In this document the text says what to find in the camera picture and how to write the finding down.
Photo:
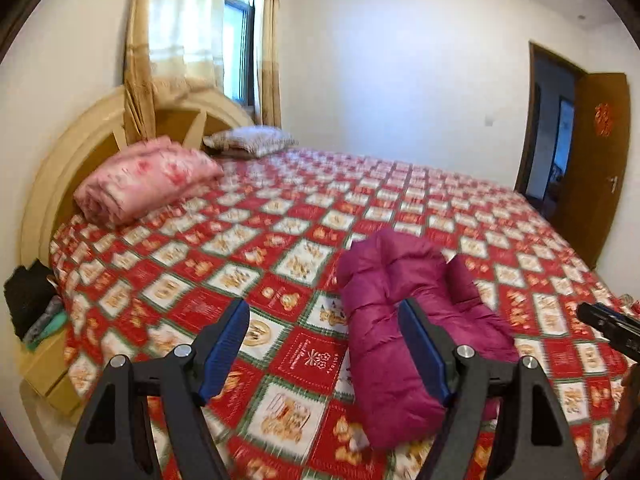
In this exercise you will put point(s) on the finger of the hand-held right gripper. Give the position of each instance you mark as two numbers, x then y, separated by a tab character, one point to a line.
625	345
600	316

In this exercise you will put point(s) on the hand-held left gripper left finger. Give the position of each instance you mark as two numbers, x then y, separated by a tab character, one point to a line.
225	355

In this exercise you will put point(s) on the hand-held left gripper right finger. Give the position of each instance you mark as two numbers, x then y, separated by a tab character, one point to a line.
425	350

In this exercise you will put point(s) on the magenta puffer jacket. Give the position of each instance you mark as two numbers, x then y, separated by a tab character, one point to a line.
390	300

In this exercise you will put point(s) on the person's right forearm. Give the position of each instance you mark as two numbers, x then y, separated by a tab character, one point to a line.
627	400

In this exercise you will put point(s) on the clothes pile on nightstand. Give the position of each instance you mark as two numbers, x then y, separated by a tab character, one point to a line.
27	300

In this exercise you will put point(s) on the brown wooden door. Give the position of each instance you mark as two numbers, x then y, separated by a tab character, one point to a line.
590	200

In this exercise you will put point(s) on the red printed bedspread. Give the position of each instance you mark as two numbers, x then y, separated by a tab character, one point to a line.
280	220

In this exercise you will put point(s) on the beige wooden nightstand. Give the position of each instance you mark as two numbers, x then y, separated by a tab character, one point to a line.
47	375

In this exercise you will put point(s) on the grey green cloth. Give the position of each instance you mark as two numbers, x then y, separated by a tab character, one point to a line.
47	325

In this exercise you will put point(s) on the pink floral folded quilt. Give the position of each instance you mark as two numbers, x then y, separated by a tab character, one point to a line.
145	180

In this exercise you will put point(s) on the red paper door decoration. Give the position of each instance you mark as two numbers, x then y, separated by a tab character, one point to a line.
602	119

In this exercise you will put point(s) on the striped pillow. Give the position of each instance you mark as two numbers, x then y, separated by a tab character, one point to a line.
250	141

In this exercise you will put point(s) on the beige wooden headboard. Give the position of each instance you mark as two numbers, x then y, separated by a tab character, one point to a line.
75	160

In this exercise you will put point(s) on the window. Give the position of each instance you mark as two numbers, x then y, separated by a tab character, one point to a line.
242	50

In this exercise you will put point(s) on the white sheer curtain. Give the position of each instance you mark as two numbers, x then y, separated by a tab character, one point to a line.
187	25

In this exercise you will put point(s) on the brown door frame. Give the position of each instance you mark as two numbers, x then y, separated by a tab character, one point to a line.
522	135

